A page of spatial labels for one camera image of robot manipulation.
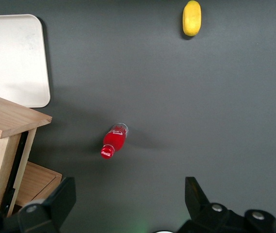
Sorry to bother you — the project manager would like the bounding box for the red cola bottle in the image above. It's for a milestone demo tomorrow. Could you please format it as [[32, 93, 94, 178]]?
[[100, 122, 130, 161]]

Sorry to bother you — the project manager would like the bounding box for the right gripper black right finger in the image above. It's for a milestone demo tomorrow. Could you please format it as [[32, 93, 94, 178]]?
[[184, 176, 233, 233]]

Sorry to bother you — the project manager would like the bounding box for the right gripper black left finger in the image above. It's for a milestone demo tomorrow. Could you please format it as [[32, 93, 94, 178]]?
[[18, 176, 77, 233]]

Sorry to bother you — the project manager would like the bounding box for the cream rectangular tray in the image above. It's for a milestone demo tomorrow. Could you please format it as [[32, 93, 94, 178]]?
[[0, 14, 51, 108]]

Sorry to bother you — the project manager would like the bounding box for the yellow lemon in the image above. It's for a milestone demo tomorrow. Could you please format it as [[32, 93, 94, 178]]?
[[182, 0, 202, 37]]

